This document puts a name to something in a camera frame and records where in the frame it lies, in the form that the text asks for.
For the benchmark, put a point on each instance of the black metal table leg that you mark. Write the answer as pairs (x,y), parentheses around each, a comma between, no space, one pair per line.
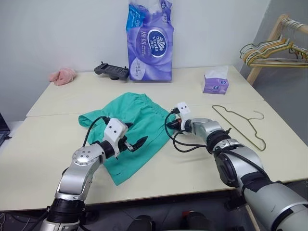
(234,203)

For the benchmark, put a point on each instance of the purple toilet paper pack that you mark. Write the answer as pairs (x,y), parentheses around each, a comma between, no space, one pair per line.
(151,48)

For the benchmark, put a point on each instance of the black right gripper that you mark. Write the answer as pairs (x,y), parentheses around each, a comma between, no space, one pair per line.
(174,125)

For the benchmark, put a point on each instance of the pink fluffy cloth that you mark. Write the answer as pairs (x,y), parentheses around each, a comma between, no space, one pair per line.
(62,77)

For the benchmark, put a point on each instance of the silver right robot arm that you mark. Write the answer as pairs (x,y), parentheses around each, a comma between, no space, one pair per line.
(207,128)

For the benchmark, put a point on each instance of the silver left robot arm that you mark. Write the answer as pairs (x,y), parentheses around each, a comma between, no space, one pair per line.
(81,156)

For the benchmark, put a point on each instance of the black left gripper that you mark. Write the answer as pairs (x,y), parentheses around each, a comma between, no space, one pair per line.
(125,144)

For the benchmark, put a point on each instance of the black laptop computer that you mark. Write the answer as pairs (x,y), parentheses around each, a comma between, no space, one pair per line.
(3,125)

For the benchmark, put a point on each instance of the purple tissue pack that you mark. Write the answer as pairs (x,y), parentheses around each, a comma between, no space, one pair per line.
(215,85)

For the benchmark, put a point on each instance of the green shorts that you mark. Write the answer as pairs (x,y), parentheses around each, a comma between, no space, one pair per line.
(144,113)

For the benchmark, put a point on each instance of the dark rounded shape red mark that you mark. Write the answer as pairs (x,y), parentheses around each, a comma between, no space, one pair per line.
(197,221)

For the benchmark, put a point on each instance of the hangers on rack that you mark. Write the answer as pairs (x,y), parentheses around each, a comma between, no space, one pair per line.
(241,51)

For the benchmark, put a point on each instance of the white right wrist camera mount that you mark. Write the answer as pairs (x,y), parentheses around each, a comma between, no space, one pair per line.
(184,108)

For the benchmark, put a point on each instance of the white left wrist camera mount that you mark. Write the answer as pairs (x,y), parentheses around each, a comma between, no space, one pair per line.
(114,127)

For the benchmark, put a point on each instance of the black handheld controller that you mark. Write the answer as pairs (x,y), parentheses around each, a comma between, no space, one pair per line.
(110,71)

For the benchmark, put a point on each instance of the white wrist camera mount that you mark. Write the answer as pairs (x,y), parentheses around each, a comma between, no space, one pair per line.
(184,108)
(114,127)

